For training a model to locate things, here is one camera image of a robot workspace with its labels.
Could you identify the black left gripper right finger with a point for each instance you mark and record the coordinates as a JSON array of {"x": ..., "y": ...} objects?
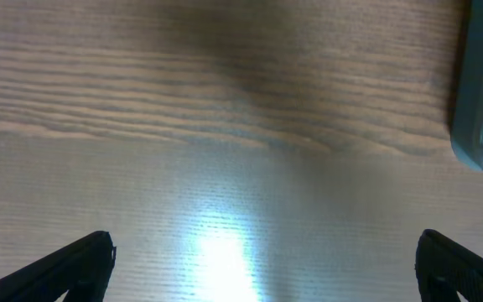
[{"x": 447, "y": 271}]

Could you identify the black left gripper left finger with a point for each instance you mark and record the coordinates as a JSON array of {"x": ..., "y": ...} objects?
[{"x": 77, "y": 272}]

